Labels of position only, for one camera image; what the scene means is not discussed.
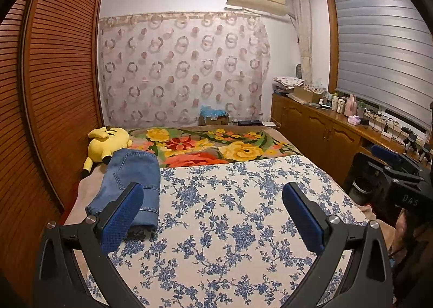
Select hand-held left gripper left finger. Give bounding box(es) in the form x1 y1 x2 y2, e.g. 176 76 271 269
34 182 144 308

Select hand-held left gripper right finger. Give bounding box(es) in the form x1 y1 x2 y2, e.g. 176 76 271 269
282 182 395 308

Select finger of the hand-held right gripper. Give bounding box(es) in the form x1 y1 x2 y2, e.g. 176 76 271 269
370 144 427 173
382 165 430 187

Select blue denim pants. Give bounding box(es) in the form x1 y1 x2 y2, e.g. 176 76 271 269
84 148 161 231

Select person's right hand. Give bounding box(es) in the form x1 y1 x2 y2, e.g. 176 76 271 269
392 208 411 254

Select small black stand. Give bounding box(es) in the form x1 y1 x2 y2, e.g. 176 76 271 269
404 134 420 153

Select white power strip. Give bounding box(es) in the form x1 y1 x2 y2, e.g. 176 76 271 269
363 110 396 132

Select dark trash bin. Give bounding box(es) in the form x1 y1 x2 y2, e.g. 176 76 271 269
350 177 374 200

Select wooden cabinet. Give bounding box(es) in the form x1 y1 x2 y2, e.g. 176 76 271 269
271 91 433 190

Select blue floral white bedsheet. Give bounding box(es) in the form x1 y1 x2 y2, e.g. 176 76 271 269
73 154 369 308

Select row of toiletry bottles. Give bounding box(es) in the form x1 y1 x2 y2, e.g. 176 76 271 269
321 91 368 117

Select yellow plush toy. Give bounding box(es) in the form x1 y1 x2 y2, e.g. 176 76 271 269
81 125 133 180

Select colourful floral blanket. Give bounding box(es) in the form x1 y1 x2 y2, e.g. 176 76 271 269
63 125 301 227

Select open cardboard box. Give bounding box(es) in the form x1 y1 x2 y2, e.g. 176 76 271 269
293 85 322 103

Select grey window blind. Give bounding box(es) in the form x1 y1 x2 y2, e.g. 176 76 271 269
330 0 433 129

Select folded patterned cloth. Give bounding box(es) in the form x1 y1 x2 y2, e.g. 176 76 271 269
272 76 305 89

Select cardboard box with blue contents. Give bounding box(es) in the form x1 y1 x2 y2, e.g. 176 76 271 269
199 105 230 126

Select wooden slatted wardrobe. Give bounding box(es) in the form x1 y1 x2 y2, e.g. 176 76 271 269
0 0 105 295

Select beige side curtain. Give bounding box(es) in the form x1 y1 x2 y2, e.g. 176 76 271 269
291 0 313 87

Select circle patterned sheer curtain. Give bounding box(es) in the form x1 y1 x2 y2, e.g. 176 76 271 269
98 12 272 129

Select wooden window frame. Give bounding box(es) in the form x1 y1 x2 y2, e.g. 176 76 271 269
324 0 396 92

